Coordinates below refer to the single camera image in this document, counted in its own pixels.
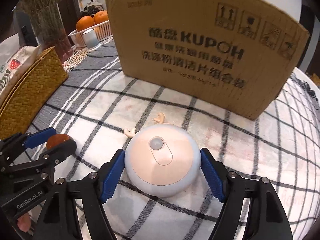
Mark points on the brown curved wooden comb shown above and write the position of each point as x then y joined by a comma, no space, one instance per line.
56,139

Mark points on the grey plaid tablecloth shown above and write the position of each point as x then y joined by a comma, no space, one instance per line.
97,102

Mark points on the dried pink flowers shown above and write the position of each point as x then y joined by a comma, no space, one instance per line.
42,7

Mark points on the white strawberry cloth bag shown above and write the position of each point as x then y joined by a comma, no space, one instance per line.
16,67

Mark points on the orange centre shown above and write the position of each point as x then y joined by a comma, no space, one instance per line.
100,17

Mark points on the orange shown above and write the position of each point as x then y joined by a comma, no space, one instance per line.
100,17
84,23

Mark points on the patterned floral table runner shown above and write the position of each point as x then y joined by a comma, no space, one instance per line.
80,54

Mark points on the small white cylinder speaker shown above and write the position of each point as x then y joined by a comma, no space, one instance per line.
91,40

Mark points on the orange front left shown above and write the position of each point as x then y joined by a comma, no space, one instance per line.
84,23

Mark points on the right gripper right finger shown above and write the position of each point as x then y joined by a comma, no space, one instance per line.
266,216

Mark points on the woven straw tissue box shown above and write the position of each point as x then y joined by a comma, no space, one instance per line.
30,93

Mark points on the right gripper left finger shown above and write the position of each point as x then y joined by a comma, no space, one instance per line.
58,218

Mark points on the glass vase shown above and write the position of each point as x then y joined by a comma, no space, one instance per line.
50,31

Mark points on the person's hand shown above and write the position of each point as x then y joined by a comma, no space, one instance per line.
24,222

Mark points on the brown cardboard box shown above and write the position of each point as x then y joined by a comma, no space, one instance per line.
236,54

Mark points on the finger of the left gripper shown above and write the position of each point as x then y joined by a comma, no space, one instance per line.
20,142
57,152

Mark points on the round white deer night light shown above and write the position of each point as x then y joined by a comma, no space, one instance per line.
163,159

